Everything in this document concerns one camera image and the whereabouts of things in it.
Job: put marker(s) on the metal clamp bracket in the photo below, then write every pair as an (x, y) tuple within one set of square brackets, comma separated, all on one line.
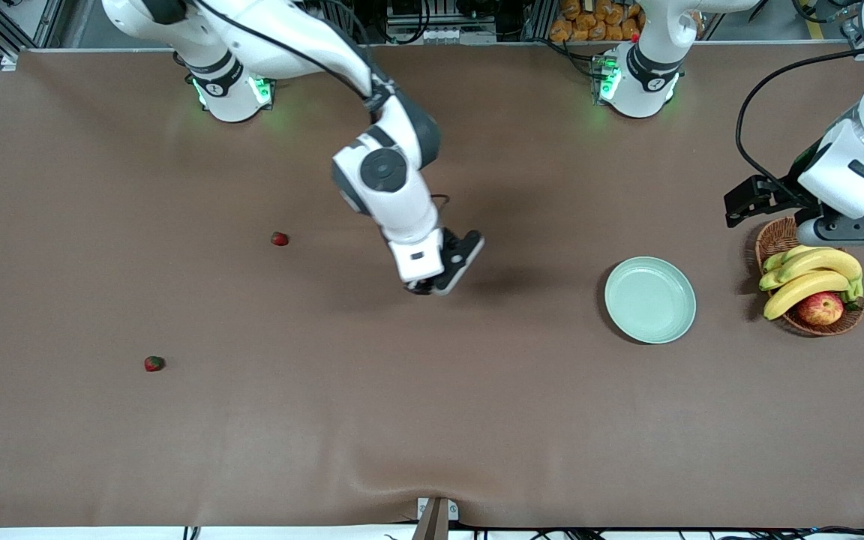
[(436, 517)]

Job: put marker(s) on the orange bread roll pile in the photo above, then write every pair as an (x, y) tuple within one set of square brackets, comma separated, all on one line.
[(589, 22)]

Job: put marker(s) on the red apple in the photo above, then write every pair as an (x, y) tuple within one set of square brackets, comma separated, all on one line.
[(820, 309)]

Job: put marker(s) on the brown wicker basket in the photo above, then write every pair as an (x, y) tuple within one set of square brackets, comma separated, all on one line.
[(777, 236)]

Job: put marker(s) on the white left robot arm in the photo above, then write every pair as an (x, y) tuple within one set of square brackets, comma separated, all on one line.
[(863, 161)]

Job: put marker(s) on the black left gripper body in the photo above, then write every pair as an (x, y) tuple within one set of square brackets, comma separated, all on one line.
[(790, 194)]

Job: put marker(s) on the white power strip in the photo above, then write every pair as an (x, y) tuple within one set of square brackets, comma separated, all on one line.
[(439, 34)]

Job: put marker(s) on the light green round plate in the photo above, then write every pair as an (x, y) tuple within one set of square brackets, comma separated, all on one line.
[(649, 300)]

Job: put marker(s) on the brown table cover mat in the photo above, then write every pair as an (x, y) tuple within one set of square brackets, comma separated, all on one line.
[(402, 412)]

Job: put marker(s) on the aluminium frame profile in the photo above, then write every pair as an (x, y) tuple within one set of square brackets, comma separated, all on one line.
[(854, 37), (49, 22)]

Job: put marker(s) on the yellow banana bunch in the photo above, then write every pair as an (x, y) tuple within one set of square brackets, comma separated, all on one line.
[(814, 262)]

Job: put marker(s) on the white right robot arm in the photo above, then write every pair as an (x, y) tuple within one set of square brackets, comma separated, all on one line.
[(383, 172)]

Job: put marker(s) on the red green toy strawberry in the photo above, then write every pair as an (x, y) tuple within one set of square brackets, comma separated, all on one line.
[(154, 364), (279, 238)]

